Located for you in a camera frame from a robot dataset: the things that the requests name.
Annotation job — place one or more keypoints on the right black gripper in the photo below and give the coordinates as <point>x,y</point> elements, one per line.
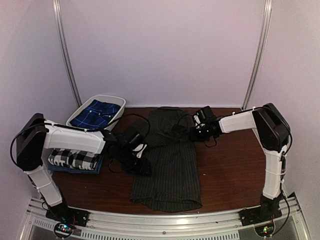
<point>195,137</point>

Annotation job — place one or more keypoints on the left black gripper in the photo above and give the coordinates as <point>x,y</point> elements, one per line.
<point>141,168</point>

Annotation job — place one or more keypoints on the dark grey pinstriped shirt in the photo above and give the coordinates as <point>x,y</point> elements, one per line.
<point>174,185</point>

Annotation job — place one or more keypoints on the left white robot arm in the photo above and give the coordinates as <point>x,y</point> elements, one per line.
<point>39,134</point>

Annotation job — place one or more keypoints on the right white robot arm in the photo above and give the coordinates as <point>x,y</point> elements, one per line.
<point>273,131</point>

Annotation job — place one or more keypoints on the blue folded shirt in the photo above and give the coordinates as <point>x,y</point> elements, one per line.
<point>96,170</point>

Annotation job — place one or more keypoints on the blue plaid shirt in basket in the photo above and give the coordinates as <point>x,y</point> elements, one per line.
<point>95,116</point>

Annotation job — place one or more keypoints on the white plastic basket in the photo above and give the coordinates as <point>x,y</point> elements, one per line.
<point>103,98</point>

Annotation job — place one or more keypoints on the black white checkered folded shirt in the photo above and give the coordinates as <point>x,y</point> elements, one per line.
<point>73,159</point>

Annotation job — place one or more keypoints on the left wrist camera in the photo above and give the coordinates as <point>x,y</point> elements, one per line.
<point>138,151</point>

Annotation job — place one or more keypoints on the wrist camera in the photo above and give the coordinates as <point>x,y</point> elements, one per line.
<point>196,119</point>
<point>138,151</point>

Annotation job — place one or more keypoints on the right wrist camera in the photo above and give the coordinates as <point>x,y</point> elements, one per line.
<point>196,119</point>

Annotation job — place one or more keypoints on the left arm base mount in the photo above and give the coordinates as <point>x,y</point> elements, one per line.
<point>68,215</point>

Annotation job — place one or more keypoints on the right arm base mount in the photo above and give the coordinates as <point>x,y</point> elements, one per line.
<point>268,210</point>

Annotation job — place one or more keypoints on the front aluminium rail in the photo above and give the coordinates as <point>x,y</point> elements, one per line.
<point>223,225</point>

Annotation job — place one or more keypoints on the right aluminium corner post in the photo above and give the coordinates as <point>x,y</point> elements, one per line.
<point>263,36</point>

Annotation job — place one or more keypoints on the aluminium corner post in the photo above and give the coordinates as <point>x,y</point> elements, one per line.
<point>64,51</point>
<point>263,36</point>

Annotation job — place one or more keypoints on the left aluminium corner post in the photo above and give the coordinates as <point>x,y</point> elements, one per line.
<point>64,51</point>

